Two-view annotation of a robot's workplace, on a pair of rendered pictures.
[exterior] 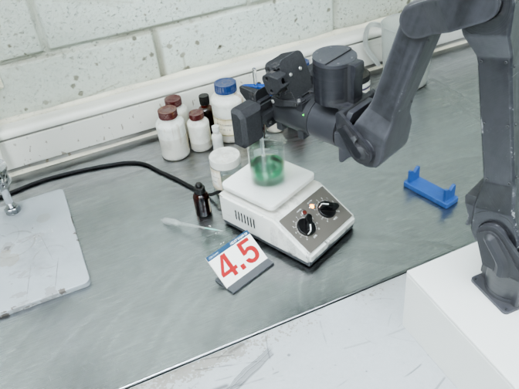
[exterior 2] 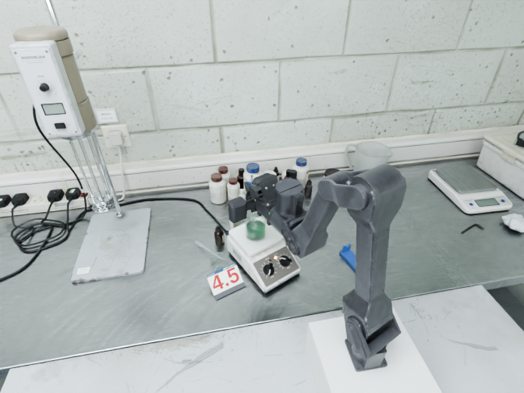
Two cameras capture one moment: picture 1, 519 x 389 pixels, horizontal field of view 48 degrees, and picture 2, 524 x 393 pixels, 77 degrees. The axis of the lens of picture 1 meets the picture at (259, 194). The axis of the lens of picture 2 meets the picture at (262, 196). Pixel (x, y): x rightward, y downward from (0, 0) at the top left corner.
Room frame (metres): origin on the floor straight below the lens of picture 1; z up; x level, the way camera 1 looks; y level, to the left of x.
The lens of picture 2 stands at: (0.12, -0.15, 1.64)
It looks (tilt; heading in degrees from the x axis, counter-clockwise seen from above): 37 degrees down; 9
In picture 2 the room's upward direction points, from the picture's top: straight up
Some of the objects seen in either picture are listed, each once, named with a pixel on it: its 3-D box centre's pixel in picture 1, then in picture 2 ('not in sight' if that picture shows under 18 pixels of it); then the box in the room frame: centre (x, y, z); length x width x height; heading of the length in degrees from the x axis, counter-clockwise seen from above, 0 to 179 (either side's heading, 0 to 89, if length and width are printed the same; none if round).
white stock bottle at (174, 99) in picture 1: (176, 118); (224, 178); (1.13, 0.16, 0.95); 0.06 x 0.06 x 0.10
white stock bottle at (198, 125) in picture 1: (198, 130); (233, 189); (1.08, 0.11, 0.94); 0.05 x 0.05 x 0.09
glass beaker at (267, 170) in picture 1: (268, 160); (256, 225); (0.80, -0.02, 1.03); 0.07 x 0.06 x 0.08; 67
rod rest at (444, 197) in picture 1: (430, 185); (354, 257); (0.83, -0.31, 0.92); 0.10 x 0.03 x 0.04; 33
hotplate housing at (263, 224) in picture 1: (281, 205); (260, 251); (0.79, -0.04, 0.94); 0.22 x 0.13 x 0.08; 44
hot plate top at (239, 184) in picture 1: (268, 180); (255, 235); (0.81, -0.02, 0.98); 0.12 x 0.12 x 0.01; 44
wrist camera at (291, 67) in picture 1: (290, 79); (266, 189); (0.73, -0.06, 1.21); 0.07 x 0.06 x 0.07; 132
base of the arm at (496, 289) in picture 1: (510, 270); (367, 344); (0.49, -0.30, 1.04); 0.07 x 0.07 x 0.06; 19
